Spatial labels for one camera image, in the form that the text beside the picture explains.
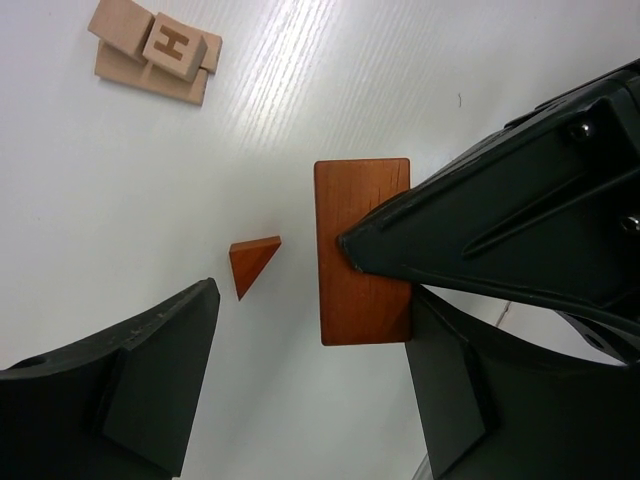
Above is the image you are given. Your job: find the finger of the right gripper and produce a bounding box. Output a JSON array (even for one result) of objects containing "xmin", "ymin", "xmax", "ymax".
[{"xmin": 338, "ymin": 62, "xmax": 639, "ymax": 364}]

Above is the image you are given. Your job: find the light wood plank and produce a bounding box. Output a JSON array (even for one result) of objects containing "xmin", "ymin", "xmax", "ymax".
[{"xmin": 94, "ymin": 31, "xmax": 223, "ymax": 106}]

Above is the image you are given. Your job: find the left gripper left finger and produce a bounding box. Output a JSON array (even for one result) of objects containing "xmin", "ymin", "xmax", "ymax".
[{"xmin": 1, "ymin": 278, "xmax": 220, "ymax": 479}]

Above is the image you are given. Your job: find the red-brown arch block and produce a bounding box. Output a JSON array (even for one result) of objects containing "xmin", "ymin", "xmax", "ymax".
[{"xmin": 313, "ymin": 158, "xmax": 411, "ymax": 346}]

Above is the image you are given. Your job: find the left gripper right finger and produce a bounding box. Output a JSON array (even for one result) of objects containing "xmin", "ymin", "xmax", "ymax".
[{"xmin": 406, "ymin": 287, "xmax": 639, "ymax": 479}]

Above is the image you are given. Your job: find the red-brown triangle block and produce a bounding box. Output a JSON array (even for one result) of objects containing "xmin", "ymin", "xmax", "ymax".
[{"xmin": 229, "ymin": 236, "xmax": 282, "ymax": 300}]

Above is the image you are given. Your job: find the light wood letter cube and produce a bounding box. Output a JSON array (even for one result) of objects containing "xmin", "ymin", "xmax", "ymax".
[{"xmin": 142, "ymin": 13, "xmax": 207, "ymax": 83}]

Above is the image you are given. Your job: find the small light wood block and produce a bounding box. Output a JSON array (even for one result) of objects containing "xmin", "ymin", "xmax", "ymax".
[{"xmin": 88, "ymin": 0, "xmax": 155, "ymax": 63}]

